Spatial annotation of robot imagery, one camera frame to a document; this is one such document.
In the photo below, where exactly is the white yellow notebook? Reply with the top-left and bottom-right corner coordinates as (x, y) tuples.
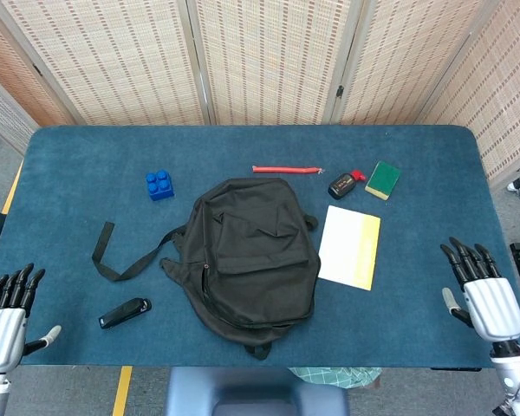
(317, 205), (381, 292)

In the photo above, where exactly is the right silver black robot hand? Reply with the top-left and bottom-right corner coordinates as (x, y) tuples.
(440, 237), (520, 344)

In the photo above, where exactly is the grey woven screen panel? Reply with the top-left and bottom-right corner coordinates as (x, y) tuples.
(0, 67), (40, 156)

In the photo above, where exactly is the blue grey robot torso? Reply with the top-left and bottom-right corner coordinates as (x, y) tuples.
(163, 367), (351, 416)

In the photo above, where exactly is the red pen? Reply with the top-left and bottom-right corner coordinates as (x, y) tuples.
(252, 164), (324, 176)

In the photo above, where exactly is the yellow floor tape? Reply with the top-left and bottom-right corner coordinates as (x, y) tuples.
(112, 366), (133, 416)
(0, 159), (25, 283)

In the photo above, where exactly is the green checkered cloth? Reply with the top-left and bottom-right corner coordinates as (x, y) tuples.
(288, 367), (382, 390)

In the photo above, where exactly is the black stapler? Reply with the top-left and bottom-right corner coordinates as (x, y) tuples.
(98, 297), (153, 330)

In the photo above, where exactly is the black bottle red cap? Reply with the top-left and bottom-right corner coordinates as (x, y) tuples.
(328, 169), (367, 201)

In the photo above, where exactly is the woven folding screen panel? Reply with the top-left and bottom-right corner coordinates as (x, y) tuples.
(0, 0), (77, 127)
(415, 0), (520, 187)
(177, 0), (365, 127)
(0, 0), (211, 127)
(328, 0), (499, 127)

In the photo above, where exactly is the green yellow sponge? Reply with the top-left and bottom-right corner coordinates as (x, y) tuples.
(364, 160), (402, 201)

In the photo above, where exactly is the black fabric backpack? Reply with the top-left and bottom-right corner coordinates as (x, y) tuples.
(91, 177), (322, 361)

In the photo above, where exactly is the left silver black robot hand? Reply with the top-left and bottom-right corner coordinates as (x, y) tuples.
(0, 263), (62, 374)

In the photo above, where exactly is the blue toy building brick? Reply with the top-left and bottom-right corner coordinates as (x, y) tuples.
(145, 169), (175, 202)

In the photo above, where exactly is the blue carpet table cover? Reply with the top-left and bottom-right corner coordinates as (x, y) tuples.
(0, 125), (520, 369)

